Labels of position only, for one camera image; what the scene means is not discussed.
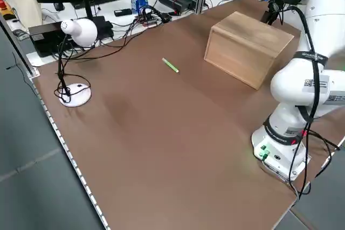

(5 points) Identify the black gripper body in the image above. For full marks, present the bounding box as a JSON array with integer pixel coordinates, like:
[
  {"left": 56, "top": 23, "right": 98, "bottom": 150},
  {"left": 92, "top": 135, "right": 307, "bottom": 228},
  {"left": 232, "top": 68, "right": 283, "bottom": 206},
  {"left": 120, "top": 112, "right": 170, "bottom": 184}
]
[{"left": 266, "top": 0, "right": 286, "bottom": 13}]

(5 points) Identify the green stick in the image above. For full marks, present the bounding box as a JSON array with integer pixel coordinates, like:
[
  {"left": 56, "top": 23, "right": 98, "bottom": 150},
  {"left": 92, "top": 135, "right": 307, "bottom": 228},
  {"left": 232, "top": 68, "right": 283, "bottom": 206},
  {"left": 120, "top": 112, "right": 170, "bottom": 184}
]
[{"left": 161, "top": 57, "right": 180, "bottom": 74}]

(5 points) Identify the wooden drawer cabinet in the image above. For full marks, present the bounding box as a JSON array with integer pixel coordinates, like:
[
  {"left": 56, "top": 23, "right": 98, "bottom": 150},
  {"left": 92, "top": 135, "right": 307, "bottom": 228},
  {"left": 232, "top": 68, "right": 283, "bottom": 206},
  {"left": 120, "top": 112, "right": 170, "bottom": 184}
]
[{"left": 203, "top": 11, "right": 295, "bottom": 90}]

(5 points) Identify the black box device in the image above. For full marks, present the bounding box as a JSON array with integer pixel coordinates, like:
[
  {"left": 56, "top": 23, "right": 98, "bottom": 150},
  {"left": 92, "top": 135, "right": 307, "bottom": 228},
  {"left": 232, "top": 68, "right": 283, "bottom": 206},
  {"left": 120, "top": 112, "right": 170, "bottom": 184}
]
[{"left": 28, "top": 22, "right": 72, "bottom": 58}]

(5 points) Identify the black phone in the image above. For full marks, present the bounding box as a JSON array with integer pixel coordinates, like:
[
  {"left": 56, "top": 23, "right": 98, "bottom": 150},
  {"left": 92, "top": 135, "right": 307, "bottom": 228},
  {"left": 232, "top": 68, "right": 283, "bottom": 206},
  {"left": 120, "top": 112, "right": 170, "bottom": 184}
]
[{"left": 113, "top": 9, "right": 133, "bottom": 17}]

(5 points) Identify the white desk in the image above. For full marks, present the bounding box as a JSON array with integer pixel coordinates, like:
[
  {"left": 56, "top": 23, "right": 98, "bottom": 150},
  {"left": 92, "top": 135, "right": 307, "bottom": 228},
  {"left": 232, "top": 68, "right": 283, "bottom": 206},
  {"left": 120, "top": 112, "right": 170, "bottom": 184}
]
[{"left": 25, "top": 0, "right": 271, "bottom": 67}]

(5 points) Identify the white desk lamp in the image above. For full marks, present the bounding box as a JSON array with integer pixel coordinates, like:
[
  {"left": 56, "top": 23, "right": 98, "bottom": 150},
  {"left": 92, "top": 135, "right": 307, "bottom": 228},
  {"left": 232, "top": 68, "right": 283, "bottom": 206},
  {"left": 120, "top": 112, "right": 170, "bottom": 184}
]
[{"left": 54, "top": 18, "right": 98, "bottom": 107}]

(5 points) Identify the beige board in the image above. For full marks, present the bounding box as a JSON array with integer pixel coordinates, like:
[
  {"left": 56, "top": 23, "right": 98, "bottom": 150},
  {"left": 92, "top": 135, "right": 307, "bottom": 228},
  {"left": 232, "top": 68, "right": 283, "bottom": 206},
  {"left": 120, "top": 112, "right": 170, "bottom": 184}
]
[{"left": 0, "top": 0, "right": 43, "bottom": 30}]

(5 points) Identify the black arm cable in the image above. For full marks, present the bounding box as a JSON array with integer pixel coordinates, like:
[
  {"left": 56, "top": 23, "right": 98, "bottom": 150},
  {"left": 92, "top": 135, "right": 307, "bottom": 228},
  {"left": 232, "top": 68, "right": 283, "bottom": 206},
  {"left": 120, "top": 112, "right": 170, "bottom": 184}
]
[{"left": 265, "top": 0, "right": 341, "bottom": 196}]

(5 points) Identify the black cable hub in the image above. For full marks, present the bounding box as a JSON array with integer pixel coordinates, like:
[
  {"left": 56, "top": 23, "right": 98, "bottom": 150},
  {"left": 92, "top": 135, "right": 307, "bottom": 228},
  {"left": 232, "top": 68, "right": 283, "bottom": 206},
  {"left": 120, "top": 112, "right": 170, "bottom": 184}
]
[{"left": 134, "top": 5, "right": 173, "bottom": 28}]

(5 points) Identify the black lamp cable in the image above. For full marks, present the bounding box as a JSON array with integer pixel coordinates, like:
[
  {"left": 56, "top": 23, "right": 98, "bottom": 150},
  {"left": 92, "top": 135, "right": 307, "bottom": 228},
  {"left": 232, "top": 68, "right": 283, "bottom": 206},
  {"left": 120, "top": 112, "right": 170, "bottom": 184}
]
[{"left": 53, "top": 18, "right": 168, "bottom": 104}]

